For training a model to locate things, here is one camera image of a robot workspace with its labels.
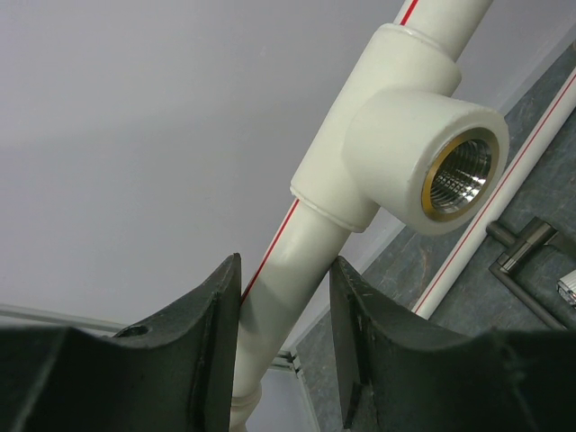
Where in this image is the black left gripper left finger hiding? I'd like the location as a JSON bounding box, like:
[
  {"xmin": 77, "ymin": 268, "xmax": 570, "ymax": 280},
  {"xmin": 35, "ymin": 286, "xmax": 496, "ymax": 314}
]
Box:
[{"xmin": 1, "ymin": 254, "xmax": 241, "ymax": 431}]

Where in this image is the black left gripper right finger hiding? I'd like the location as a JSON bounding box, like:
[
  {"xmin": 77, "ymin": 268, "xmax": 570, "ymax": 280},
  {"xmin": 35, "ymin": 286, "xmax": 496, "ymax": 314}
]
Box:
[{"xmin": 329, "ymin": 257, "xmax": 575, "ymax": 431}]

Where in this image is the dark bronze faucet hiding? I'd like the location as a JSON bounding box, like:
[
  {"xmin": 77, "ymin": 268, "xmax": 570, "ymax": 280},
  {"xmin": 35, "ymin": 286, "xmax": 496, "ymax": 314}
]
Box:
[{"xmin": 486, "ymin": 217, "xmax": 575, "ymax": 330}]

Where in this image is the white PVC pipe frame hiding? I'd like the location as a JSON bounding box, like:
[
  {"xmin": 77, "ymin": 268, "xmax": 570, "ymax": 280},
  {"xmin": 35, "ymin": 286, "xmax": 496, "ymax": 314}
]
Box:
[{"xmin": 229, "ymin": 1, "xmax": 575, "ymax": 431}]

